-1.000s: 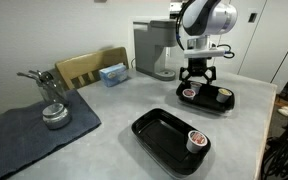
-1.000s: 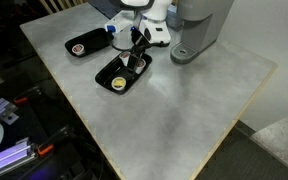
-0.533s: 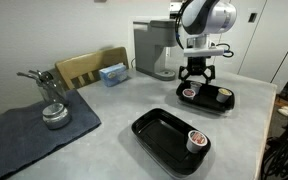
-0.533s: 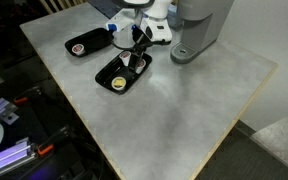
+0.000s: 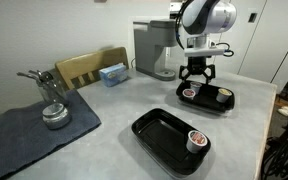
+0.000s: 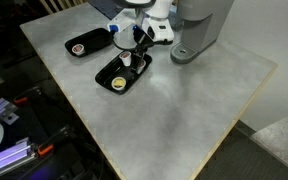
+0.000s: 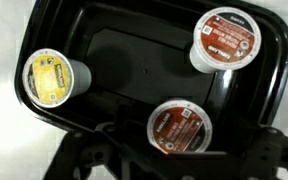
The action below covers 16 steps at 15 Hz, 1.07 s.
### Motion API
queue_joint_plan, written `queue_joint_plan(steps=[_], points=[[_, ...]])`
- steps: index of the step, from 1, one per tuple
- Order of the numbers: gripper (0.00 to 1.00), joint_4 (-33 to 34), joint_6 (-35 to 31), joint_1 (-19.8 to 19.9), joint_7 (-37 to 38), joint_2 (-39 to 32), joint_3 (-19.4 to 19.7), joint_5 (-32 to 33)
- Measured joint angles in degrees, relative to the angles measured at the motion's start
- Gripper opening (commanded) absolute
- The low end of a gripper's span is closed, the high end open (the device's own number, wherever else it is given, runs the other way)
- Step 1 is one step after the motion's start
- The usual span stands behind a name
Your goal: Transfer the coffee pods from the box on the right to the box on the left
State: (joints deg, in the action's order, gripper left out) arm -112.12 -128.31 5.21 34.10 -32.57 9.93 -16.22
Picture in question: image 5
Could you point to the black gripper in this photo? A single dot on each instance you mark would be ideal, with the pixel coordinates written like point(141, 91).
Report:
point(197, 65)

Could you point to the red lid coffee pod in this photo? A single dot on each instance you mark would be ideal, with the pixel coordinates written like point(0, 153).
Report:
point(195, 87)
point(196, 141)
point(188, 94)

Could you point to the black plastic tray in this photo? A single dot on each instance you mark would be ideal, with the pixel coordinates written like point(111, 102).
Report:
point(160, 140)
point(207, 98)

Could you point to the yellow lid coffee pod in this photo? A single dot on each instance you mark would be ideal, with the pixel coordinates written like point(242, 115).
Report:
point(224, 95)

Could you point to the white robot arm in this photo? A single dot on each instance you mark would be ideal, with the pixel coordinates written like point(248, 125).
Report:
point(217, 16)

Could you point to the grey coffee machine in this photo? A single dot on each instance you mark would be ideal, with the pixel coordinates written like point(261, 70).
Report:
point(150, 50)

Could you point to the light blue tissue box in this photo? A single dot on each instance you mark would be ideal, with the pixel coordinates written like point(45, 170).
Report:
point(113, 76)

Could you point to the wooden chair back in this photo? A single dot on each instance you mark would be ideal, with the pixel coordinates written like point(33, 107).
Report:
point(84, 66)

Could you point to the short glass jar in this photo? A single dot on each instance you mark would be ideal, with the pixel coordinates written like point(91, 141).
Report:
point(56, 116)

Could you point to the silver metal holder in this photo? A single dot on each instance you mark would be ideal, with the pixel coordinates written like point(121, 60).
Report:
point(50, 86)

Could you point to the dark blue cloth mat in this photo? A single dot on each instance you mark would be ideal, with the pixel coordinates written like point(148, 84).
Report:
point(24, 140)

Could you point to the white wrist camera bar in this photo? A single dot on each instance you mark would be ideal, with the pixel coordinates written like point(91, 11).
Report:
point(204, 52)

